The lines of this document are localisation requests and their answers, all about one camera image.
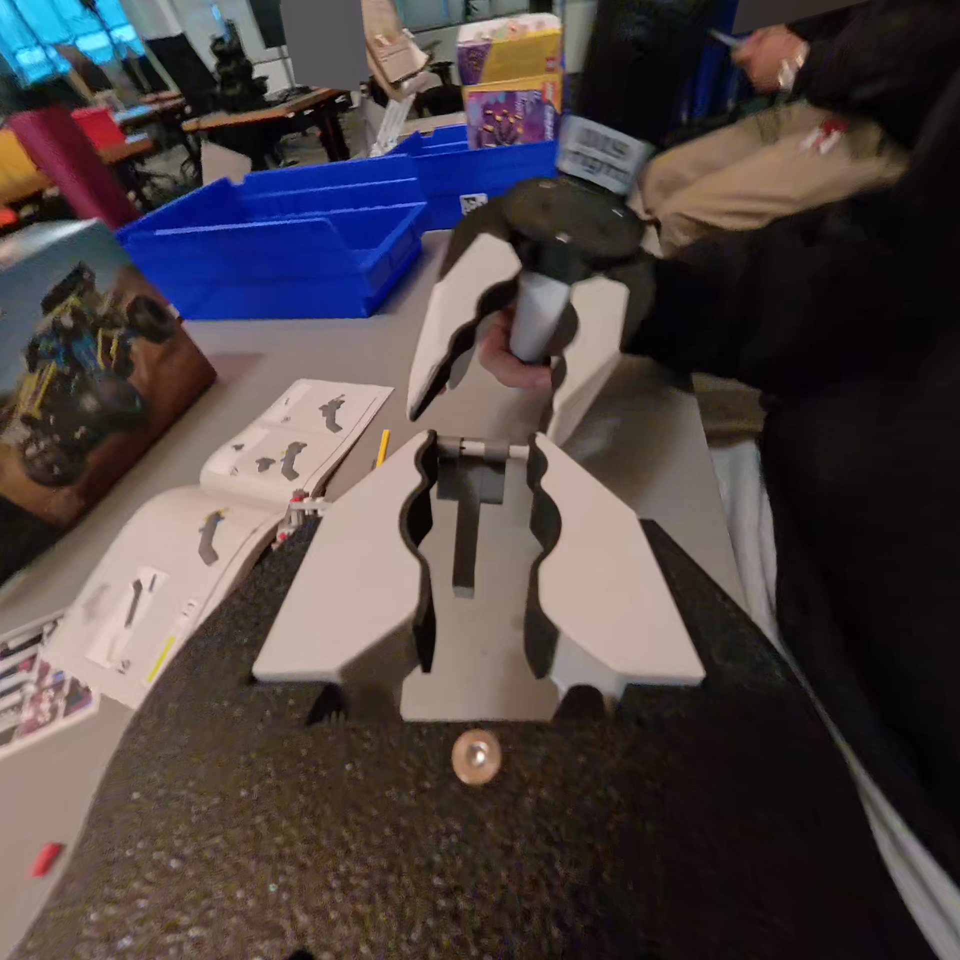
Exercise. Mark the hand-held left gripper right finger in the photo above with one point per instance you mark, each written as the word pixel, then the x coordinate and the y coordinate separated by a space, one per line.
pixel 607 585

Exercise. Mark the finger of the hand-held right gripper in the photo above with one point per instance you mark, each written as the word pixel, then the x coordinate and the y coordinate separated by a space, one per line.
pixel 457 300
pixel 600 337

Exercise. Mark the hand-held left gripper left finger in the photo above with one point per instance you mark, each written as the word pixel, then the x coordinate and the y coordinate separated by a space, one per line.
pixel 352 585

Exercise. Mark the dark grey lego arm assembly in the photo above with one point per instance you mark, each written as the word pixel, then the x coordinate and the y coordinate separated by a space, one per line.
pixel 465 540

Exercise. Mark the person's right forearm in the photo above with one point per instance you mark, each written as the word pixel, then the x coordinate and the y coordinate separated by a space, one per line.
pixel 750 315

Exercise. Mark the lego chassis assembly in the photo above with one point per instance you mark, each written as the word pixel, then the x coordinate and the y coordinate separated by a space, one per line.
pixel 300 510

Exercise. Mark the lego instruction booklet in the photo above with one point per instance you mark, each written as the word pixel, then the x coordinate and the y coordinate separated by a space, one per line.
pixel 247 540

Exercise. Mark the lego sticker sheet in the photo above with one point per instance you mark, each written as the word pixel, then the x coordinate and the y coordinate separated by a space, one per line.
pixel 45 697

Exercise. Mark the lego set box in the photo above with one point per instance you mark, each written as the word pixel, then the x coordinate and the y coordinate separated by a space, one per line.
pixel 90 360

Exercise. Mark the small red lego piece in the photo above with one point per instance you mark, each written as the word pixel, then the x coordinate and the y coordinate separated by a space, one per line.
pixel 46 859

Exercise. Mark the person's right hand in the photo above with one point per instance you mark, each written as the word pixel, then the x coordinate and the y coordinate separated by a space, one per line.
pixel 502 364

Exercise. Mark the blue plastic bin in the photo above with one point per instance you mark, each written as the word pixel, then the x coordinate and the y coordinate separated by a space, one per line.
pixel 480 172
pixel 262 255

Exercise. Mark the purple flower toy box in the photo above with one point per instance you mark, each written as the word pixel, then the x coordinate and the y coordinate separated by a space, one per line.
pixel 510 116

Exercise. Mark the purple and yellow toy box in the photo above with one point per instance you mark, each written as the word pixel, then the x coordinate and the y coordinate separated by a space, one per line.
pixel 517 56

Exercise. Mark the brown paper bag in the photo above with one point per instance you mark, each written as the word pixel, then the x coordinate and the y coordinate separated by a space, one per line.
pixel 390 52

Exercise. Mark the wooden work table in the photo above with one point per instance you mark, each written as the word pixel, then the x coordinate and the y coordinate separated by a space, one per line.
pixel 277 109

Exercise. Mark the red plastic bin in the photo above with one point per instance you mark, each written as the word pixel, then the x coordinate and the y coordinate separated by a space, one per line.
pixel 101 126

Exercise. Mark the maroon rolled mat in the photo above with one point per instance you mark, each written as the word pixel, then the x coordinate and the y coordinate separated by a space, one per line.
pixel 67 165

